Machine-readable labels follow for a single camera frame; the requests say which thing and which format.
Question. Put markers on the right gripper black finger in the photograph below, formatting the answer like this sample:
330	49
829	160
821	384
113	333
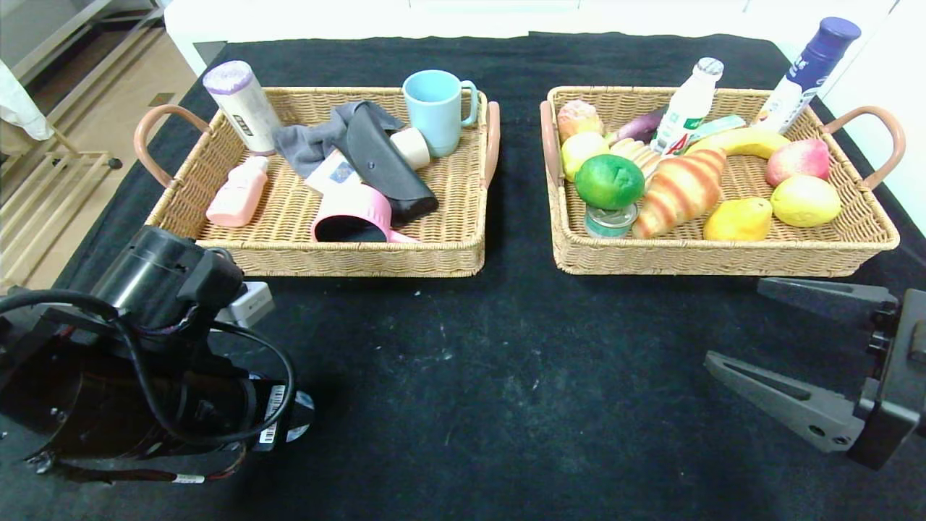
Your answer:
832	300
788	405

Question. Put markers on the white tumbler with purple lid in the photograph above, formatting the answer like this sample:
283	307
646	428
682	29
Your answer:
244	107

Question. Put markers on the yellow-green apple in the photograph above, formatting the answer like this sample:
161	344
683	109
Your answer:
579	148

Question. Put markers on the yellow lemon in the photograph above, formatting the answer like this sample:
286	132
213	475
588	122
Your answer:
803	201

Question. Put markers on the light blue mug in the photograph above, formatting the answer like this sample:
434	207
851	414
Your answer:
438	108

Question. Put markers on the wicker basket with household items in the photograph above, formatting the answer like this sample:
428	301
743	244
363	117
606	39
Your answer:
448	231

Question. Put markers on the beige soap box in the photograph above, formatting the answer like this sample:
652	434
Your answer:
333	174

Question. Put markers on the pink lotion bottle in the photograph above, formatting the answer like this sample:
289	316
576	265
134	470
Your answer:
237	195

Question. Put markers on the white bottle with blue cap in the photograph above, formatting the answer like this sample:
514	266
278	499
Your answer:
806	71

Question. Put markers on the white hanging fabric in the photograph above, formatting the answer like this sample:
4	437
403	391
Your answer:
18	108

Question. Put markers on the white counter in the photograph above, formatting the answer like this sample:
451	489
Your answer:
325	22

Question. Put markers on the striped croissant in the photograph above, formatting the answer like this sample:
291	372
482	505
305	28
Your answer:
680	192

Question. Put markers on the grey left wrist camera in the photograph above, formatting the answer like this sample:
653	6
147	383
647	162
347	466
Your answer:
249	305

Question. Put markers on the red peach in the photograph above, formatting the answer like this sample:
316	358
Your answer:
796	161

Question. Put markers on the small cream cup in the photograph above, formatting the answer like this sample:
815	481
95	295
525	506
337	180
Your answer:
412	147

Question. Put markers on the long striped bread loaf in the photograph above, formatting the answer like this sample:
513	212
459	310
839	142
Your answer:
640	153

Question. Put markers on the tin can with green label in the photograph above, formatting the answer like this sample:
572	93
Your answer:
611	223

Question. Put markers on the wicker basket with food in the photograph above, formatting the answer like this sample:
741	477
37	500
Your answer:
723	257

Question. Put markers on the black glasses case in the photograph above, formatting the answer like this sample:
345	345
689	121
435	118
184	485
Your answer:
387	163

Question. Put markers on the white milk bottle green label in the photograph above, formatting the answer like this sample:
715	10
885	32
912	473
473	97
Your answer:
687	107

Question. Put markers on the purple eggplant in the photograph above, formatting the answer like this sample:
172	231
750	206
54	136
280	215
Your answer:
636	129

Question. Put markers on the green lime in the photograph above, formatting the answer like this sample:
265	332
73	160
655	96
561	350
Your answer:
609	181

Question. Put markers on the pink saucepan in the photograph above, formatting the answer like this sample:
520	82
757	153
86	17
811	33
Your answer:
362	206

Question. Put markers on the grey cloth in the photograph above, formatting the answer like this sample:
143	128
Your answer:
311	141

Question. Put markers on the gold metal rolling rack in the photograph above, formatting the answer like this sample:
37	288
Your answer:
43	189

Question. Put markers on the pink bumpy fruit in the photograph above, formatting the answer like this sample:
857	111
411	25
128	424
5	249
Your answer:
577	118

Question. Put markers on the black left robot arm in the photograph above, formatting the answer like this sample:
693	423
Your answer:
79	405

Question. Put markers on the green snack pack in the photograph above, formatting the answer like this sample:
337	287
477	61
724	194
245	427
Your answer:
720	127

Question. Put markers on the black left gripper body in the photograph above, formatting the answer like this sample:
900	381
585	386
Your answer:
277	414

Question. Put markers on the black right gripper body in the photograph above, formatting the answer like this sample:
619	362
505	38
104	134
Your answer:
895	376

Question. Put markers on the yellow banana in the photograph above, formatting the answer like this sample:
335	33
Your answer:
752	141

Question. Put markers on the yellow pear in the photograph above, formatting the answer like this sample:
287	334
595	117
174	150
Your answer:
738	221

